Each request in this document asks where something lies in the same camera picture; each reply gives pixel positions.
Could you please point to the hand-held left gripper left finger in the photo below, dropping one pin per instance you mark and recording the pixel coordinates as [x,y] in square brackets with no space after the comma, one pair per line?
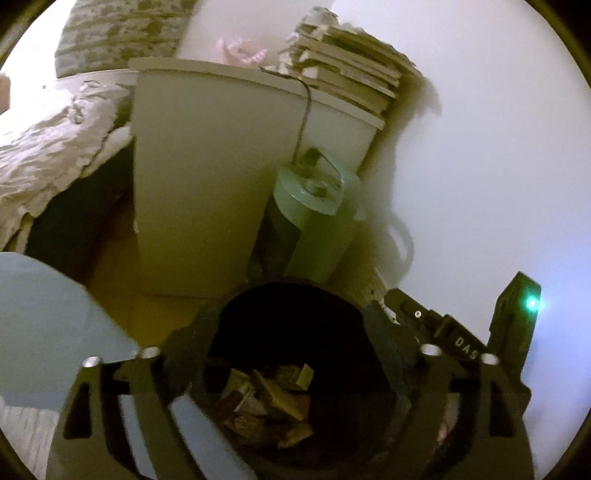
[182,364]

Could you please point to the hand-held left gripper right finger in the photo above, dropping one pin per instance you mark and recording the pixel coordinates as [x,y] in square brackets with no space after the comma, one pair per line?
[388,350]

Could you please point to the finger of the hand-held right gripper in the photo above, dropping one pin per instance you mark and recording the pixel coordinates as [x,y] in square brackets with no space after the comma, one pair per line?
[413,311]

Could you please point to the black trash bin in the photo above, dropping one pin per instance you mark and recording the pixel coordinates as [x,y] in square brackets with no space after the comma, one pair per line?
[295,323]

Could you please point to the heap of discarded packaging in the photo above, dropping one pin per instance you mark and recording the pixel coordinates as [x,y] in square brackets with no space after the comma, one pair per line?
[277,401]

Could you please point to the white cabinet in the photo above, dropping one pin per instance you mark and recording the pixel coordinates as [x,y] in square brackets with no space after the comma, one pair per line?
[203,175]

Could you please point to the bed with white duvet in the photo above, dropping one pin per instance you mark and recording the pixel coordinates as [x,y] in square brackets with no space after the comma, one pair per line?
[51,147]

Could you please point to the stack of books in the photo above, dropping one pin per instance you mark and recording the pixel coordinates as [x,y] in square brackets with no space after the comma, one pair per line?
[351,64]

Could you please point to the pink toy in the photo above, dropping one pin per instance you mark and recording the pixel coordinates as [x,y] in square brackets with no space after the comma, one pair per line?
[240,50]

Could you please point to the floral window blind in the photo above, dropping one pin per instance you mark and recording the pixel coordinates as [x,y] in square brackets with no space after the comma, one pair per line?
[120,32]

